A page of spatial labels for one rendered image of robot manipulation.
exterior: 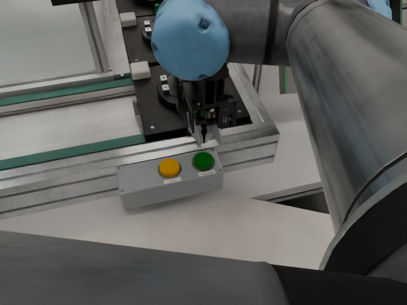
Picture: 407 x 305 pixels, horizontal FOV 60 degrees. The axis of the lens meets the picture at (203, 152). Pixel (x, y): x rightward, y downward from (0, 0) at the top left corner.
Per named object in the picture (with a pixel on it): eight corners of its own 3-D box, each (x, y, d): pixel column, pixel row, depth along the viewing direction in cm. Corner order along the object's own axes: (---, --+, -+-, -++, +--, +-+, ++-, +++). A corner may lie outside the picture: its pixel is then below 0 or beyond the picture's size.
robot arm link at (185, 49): (271, 19, 29) (272, -37, 36) (138, 10, 30) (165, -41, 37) (260, 92, 35) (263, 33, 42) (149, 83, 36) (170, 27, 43)
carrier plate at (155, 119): (249, 122, 81) (250, 115, 80) (145, 141, 77) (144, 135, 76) (220, 62, 96) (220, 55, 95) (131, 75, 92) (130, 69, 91)
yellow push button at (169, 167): (181, 177, 71) (181, 171, 69) (162, 181, 70) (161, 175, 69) (177, 162, 74) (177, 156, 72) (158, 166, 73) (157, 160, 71)
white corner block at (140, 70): (151, 83, 90) (149, 70, 87) (134, 86, 90) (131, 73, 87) (149, 72, 93) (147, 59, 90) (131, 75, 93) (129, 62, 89)
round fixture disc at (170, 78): (223, 104, 82) (223, 98, 81) (163, 115, 80) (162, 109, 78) (207, 69, 91) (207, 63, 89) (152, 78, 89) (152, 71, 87)
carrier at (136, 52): (218, 59, 97) (220, 16, 88) (131, 72, 93) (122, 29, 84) (197, 15, 112) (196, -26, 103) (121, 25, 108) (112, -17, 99)
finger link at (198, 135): (193, 164, 64) (192, 128, 57) (186, 140, 68) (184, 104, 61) (210, 160, 64) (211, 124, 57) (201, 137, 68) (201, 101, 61)
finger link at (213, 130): (210, 160, 64) (211, 124, 57) (201, 137, 68) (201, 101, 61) (226, 157, 65) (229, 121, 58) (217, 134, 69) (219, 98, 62)
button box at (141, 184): (223, 189, 75) (225, 171, 71) (124, 210, 72) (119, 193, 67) (214, 164, 80) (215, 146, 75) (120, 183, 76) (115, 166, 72)
